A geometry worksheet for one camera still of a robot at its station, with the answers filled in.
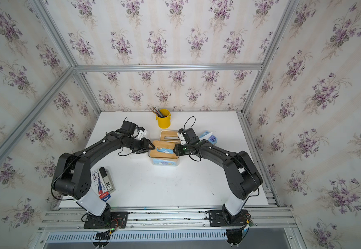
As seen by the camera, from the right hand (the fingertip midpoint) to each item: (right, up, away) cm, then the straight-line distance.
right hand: (178, 150), depth 91 cm
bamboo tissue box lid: (-5, +4, -1) cm, 6 cm away
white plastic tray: (-25, +2, -17) cm, 30 cm away
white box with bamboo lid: (-6, +8, +11) cm, 14 cm away
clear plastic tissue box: (-1, -5, -5) cm, 7 cm away
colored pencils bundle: (-14, +23, +11) cm, 29 cm away
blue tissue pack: (+20, +8, +4) cm, 22 cm away
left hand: (-14, +1, -3) cm, 15 cm away
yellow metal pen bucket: (-10, +17, +18) cm, 26 cm away
